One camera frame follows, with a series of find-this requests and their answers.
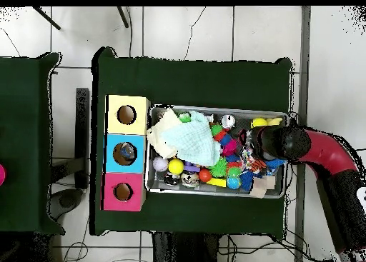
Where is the green spiky ball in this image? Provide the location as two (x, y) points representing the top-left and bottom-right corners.
(207, 156), (229, 178)

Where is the multicolour spiky caterpillar toy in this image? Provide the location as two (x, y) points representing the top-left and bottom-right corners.
(209, 123), (244, 178)

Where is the blue and clear plastic packet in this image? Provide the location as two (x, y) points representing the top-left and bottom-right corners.
(119, 143), (136, 160)

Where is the mint green waffle cloth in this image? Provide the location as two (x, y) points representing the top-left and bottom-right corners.
(161, 110), (222, 167)

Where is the shallow wire mesh bin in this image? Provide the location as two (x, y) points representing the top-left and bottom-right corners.
(144, 104), (289, 199)

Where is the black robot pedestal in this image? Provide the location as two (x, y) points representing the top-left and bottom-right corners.
(151, 231), (221, 262)

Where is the yellow smooth ball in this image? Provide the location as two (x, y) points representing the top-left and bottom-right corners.
(250, 116), (268, 129)
(167, 158), (185, 175)

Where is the cream yellow waffle cloth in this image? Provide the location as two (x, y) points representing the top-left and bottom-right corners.
(146, 108), (184, 160)

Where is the black tripod leg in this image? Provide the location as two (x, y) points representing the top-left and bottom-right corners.
(116, 6), (130, 29)
(31, 6), (61, 31)

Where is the dark green side table cloth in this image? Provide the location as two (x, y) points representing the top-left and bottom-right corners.
(0, 51), (65, 235)

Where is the wooden box with three holes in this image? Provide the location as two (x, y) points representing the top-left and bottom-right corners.
(101, 94), (152, 212)

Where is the orange red ball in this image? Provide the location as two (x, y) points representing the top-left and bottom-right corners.
(198, 168), (213, 183)

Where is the dark green tablecloth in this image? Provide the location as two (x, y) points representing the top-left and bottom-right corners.
(89, 46), (293, 236)

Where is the plain wooden cube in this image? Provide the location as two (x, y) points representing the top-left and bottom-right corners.
(249, 176), (268, 199)

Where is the crushed red drink can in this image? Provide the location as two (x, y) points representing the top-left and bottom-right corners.
(219, 114), (237, 129)

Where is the grey round stand base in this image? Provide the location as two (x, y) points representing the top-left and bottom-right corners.
(49, 188), (84, 221)

